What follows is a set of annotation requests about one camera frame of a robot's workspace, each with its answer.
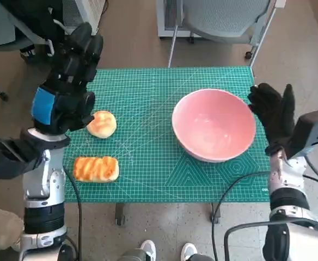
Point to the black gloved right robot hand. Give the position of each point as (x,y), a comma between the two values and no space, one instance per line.
(276,117)

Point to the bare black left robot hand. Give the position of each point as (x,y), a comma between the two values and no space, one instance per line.
(66,108)

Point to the round toy bread bun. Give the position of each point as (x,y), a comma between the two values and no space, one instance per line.
(101,123)

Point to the pink bowl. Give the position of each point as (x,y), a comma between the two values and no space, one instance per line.
(213,122)

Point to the rectangular striped toy bread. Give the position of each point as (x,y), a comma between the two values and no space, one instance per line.
(99,168)

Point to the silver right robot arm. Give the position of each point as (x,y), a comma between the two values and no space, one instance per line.
(287,174)

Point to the green cutting mat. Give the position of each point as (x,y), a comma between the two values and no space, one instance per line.
(148,108)

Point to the person in black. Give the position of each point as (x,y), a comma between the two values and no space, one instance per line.
(33,16)

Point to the white mesh-sided cabinet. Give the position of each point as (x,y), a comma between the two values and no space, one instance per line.
(72,8)

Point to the black table foot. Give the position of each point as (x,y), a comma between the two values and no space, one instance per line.
(215,213)
(120,214)

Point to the grey mesh office chair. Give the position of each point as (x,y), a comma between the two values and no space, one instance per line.
(216,16)

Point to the person in beige trousers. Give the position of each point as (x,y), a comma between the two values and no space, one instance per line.
(1,225)

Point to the white vented cabinet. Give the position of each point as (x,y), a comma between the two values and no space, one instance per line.
(170,16)

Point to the person in white shoes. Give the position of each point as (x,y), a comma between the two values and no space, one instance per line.
(148,248)

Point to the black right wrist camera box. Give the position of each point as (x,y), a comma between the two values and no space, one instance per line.
(311,130)

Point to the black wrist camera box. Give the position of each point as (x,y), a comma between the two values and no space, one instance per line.
(311,130)
(3,157)

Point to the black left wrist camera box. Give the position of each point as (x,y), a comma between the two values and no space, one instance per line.
(3,157)

